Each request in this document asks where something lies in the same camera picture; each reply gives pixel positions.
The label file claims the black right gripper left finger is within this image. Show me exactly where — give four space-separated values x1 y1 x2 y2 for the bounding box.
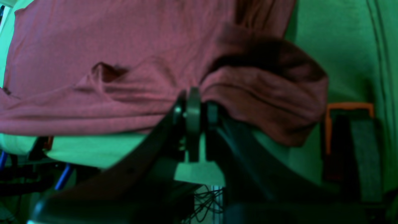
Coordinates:
29 91 186 224

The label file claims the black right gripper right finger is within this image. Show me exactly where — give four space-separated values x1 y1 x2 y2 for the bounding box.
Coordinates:
205 102 397 224

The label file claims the red long-sleeve shirt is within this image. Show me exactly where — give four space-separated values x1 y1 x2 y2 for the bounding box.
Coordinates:
1 0 328 146

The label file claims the orange black clamp right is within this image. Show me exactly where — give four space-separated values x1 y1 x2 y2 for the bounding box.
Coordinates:
323 102 383 203

